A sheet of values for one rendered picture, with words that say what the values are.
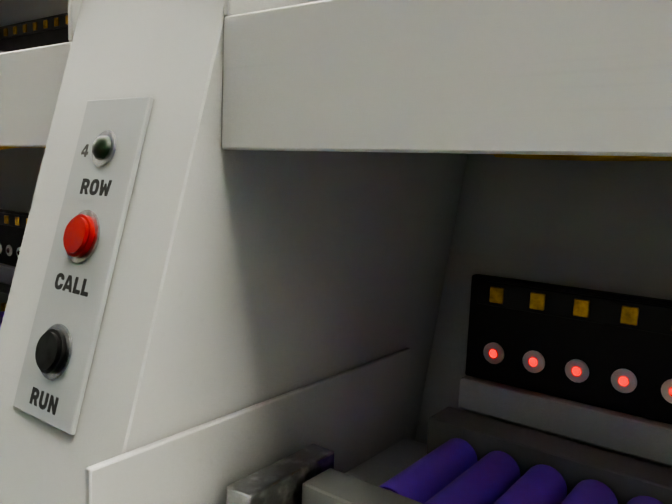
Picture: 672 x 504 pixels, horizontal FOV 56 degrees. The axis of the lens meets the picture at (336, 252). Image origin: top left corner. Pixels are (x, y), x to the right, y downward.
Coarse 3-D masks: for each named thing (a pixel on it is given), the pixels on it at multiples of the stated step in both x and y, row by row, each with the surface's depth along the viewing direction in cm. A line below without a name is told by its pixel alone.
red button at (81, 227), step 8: (80, 216) 24; (88, 216) 24; (72, 224) 24; (80, 224) 23; (88, 224) 23; (64, 232) 24; (72, 232) 23; (80, 232) 23; (88, 232) 23; (64, 240) 24; (72, 240) 23; (80, 240) 23; (88, 240) 23; (72, 248) 23; (80, 248) 23; (88, 248) 23; (72, 256) 23; (80, 256) 23
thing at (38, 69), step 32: (0, 32) 70; (32, 32) 66; (64, 32) 63; (0, 64) 31; (32, 64) 29; (64, 64) 28; (0, 96) 31; (32, 96) 30; (0, 128) 32; (32, 128) 30
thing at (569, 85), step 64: (256, 0) 23; (320, 0) 25; (384, 0) 18; (448, 0) 17; (512, 0) 16; (576, 0) 15; (640, 0) 14; (256, 64) 21; (320, 64) 19; (384, 64) 18; (448, 64) 17; (512, 64) 16; (576, 64) 15; (640, 64) 14; (256, 128) 21; (320, 128) 20; (384, 128) 18; (448, 128) 17; (512, 128) 16; (576, 128) 15; (640, 128) 14
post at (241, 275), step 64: (128, 0) 25; (192, 0) 23; (128, 64) 25; (192, 64) 22; (64, 128) 26; (192, 128) 22; (64, 192) 25; (192, 192) 22; (256, 192) 24; (320, 192) 27; (384, 192) 31; (448, 192) 36; (128, 256) 22; (192, 256) 22; (256, 256) 24; (320, 256) 28; (384, 256) 32; (448, 256) 37; (128, 320) 22; (192, 320) 22; (256, 320) 25; (320, 320) 28; (384, 320) 32; (0, 384) 25; (128, 384) 21; (192, 384) 22; (256, 384) 25; (0, 448) 25; (64, 448) 22; (128, 448) 21
